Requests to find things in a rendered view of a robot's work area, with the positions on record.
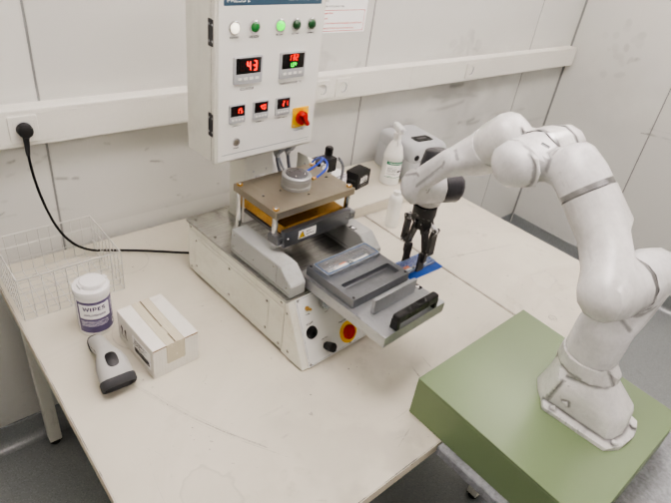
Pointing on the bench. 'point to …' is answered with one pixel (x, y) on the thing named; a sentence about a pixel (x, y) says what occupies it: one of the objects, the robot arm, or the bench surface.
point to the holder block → (361, 280)
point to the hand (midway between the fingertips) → (413, 257)
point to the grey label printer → (414, 149)
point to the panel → (326, 323)
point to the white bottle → (393, 210)
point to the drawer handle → (413, 309)
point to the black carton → (357, 176)
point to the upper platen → (290, 216)
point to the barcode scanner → (110, 365)
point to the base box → (249, 296)
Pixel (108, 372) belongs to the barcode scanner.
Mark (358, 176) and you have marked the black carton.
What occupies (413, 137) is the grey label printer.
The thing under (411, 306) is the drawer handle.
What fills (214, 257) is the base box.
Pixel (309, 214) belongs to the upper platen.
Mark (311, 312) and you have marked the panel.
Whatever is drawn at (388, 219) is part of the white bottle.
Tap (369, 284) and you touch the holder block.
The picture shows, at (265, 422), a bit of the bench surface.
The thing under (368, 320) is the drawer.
